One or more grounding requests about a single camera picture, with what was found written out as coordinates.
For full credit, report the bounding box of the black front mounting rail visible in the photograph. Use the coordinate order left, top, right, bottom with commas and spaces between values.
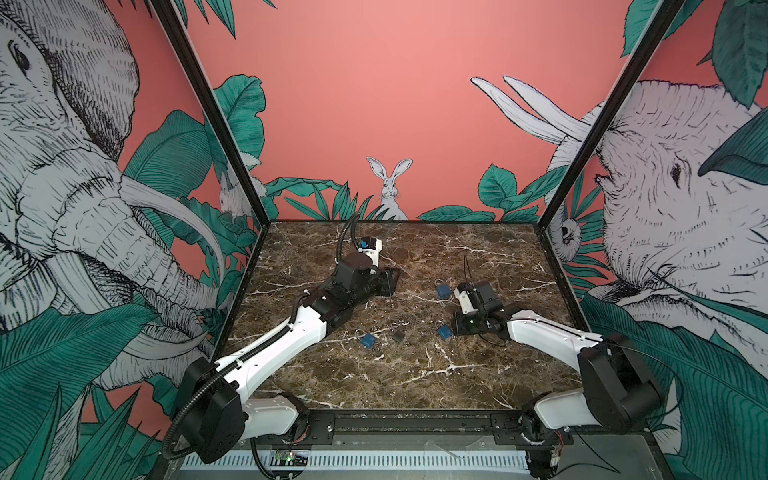
170, 409, 631, 448

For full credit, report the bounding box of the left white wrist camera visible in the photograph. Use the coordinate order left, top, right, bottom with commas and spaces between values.
358, 236, 383, 267

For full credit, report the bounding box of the right black frame post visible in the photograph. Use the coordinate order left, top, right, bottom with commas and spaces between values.
537, 0, 685, 231

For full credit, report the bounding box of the white slotted cable duct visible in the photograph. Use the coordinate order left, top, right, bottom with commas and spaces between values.
179, 449, 530, 473

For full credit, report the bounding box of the blue padlock front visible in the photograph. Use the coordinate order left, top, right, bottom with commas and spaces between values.
359, 333, 378, 350

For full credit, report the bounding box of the left black frame post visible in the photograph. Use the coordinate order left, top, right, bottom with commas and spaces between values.
150, 0, 271, 232

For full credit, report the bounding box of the black frame post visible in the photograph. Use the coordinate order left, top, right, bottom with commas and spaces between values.
150, 0, 271, 232
537, 0, 685, 231

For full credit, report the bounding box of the small green circuit board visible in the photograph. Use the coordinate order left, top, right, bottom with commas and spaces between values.
273, 451, 308, 468

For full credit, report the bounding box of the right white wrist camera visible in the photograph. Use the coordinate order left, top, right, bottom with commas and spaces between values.
454, 287, 478, 315

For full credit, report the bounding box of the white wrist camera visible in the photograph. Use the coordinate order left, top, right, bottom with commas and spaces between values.
454, 287, 478, 315
358, 236, 383, 267

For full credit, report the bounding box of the blue padlock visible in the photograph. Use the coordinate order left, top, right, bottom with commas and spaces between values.
359, 333, 378, 350
435, 280, 453, 300
437, 325, 454, 340

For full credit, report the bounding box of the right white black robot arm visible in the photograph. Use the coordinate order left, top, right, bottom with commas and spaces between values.
454, 281, 663, 445

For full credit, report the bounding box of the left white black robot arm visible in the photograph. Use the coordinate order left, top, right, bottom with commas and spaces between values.
161, 215, 402, 464

